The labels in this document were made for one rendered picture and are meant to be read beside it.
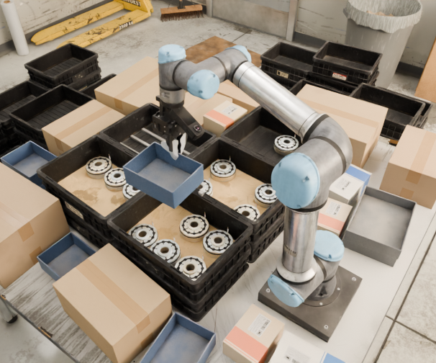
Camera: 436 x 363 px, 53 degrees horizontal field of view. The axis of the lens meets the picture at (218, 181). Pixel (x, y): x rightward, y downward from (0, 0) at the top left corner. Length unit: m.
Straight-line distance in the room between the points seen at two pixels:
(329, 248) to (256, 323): 0.32
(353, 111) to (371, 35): 1.70
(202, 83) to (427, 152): 1.16
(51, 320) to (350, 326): 0.98
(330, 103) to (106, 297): 1.31
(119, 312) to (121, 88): 1.18
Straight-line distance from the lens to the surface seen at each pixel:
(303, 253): 1.20
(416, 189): 1.96
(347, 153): 1.08
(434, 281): 2.71
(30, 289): 1.71
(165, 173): 1.43
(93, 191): 1.77
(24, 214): 1.67
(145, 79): 2.26
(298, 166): 0.99
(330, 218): 1.74
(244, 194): 1.70
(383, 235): 1.77
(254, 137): 1.97
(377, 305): 1.64
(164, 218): 1.62
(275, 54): 3.56
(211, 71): 1.18
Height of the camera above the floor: 2.03
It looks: 43 degrees down
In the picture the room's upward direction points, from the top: straight up
